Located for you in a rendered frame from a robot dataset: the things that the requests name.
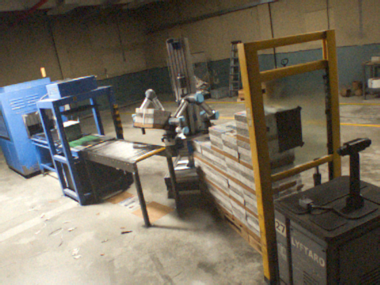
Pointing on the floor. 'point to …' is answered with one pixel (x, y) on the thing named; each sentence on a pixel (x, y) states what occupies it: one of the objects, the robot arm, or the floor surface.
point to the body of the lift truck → (329, 237)
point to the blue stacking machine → (24, 124)
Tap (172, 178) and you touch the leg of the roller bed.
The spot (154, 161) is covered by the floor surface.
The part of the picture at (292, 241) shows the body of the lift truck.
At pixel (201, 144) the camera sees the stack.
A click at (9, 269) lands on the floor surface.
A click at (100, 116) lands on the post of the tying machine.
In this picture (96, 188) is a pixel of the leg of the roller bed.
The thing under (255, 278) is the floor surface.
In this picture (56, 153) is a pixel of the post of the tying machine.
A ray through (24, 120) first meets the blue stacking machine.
